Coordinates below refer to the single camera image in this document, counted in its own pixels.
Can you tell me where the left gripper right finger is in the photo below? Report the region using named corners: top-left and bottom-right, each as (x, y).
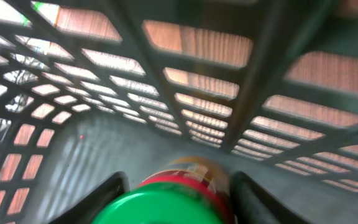
top-left (230, 171), bottom-right (309, 224)

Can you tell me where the grey plastic mesh basket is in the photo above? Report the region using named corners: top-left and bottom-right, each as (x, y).
top-left (0, 1), bottom-right (358, 223)

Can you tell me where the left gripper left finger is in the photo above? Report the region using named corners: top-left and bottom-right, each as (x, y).
top-left (48, 171), bottom-right (129, 224)

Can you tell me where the green lid jar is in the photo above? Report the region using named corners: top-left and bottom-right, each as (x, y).
top-left (92, 157), bottom-right (236, 224)

